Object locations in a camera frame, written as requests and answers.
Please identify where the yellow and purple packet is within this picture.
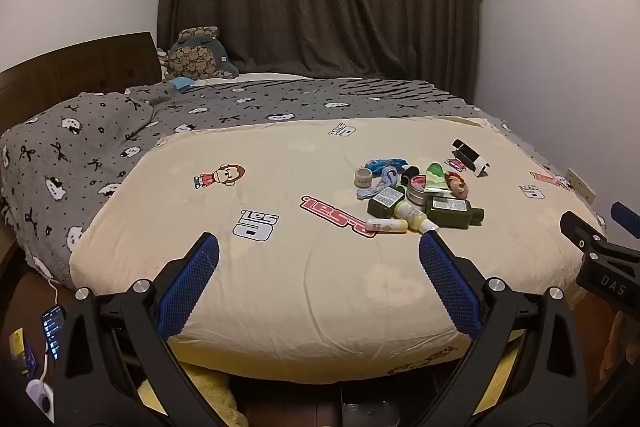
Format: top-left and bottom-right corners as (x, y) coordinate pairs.
(8, 327), (37, 376)

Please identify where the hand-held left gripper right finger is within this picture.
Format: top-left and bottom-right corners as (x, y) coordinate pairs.
(418, 230), (587, 427)

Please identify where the white charger plug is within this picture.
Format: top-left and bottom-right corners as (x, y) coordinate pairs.
(25, 379), (55, 423)

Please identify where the round metal tin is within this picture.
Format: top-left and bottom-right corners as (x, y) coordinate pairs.
(405, 174), (431, 208)

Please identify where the blue snack packet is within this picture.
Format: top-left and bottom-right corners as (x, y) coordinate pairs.
(364, 156), (405, 173)

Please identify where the blue and white lace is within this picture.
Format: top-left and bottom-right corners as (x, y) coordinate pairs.
(356, 167), (401, 202)

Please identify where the brown patterned plush toy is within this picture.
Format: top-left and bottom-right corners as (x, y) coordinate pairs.
(161, 26), (240, 82)

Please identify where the dark green bottle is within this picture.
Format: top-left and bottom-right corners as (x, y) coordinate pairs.
(366, 185), (407, 219)
(424, 195), (486, 229)

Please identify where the small white tube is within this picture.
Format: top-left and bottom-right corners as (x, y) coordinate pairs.
(364, 217), (409, 234)

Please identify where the beige wall socket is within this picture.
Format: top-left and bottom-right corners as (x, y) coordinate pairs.
(566, 168), (597, 206)

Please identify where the white charging cable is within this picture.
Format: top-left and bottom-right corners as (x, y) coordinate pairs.
(37, 276), (59, 389)

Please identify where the small orange toy figure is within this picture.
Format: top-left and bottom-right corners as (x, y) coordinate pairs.
(444, 170), (471, 199)

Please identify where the grey printed blanket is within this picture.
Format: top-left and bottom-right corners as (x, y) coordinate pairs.
(0, 77), (608, 290)

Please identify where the black and white box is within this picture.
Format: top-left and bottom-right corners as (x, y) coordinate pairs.
(450, 138), (491, 178)

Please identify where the green and white tube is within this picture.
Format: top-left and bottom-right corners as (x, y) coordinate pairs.
(423, 161), (449, 194)

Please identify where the yellow fluffy cloth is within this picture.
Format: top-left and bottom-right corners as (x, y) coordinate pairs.
(137, 356), (249, 427)

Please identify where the white bedding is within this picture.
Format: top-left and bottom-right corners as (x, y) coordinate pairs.
(192, 72), (313, 86)

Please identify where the black smartphone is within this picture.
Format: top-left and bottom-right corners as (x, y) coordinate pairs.
(40, 305), (67, 363)

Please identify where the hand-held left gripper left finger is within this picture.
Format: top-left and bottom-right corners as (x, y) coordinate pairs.
(54, 231), (223, 427)

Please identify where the white and yellow bottle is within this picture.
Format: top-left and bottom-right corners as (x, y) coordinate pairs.
(393, 200), (440, 234)

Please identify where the cream printed blanket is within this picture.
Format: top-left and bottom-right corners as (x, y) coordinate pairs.
(69, 113), (609, 384)

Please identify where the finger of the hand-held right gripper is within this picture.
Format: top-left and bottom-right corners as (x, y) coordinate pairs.
(611, 201), (640, 239)
(559, 210), (607, 254)

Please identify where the brown wooden headboard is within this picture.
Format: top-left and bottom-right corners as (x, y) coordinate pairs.
(0, 32), (164, 124)

